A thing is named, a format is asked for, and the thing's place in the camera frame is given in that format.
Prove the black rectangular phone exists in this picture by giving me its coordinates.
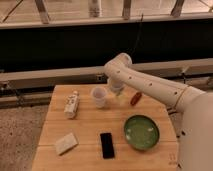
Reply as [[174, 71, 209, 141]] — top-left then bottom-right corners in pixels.
[[100, 133, 115, 159]]

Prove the black hanging cable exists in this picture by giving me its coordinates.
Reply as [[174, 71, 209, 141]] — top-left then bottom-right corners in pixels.
[[131, 13, 145, 57]]

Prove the red-brown sausage toy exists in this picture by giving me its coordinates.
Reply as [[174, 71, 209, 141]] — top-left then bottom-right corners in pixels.
[[130, 92, 142, 106]]

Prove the beige sponge block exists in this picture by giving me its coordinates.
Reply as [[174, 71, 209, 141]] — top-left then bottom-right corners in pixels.
[[55, 133, 78, 155]]

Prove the wooden cutting board table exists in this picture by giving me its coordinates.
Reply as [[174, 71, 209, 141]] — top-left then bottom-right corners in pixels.
[[32, 85, 179, 171]]

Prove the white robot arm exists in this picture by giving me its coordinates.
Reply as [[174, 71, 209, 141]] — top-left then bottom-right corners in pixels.
[[104, 53, 213, 171]]

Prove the green ceramic bowl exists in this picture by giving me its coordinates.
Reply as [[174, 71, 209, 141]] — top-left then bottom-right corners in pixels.
[[124, 115, 160, 151]]

